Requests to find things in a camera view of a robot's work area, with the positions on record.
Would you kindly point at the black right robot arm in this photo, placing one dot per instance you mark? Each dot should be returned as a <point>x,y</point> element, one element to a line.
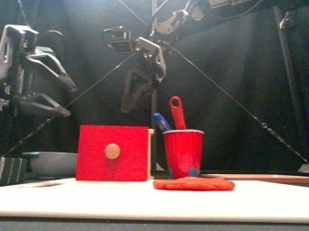
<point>174,20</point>

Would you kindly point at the wooden drawer with red front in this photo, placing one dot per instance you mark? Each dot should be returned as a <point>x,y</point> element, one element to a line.
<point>93,141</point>

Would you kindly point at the grey-blue bowl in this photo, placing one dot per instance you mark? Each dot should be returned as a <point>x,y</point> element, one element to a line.
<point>53,165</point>

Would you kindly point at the blue plastic utensil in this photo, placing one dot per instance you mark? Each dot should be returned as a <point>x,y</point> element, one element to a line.
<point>162,121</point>

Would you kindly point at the red plastic cup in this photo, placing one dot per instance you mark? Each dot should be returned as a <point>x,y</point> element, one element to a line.
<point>182,150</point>

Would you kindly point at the green white striped block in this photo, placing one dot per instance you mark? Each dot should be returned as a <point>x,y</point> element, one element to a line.
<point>13,171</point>

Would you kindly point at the black flat stick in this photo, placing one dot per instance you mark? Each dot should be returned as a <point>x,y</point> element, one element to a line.
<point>42,184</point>

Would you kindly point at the white cutting board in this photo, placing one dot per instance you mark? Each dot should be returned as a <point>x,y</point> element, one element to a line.
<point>121,201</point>

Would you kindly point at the black metal frame post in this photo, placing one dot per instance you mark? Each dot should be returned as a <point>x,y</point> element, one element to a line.
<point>289,75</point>
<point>154,103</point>

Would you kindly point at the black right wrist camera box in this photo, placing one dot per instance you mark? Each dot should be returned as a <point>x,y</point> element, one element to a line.
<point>121,45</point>

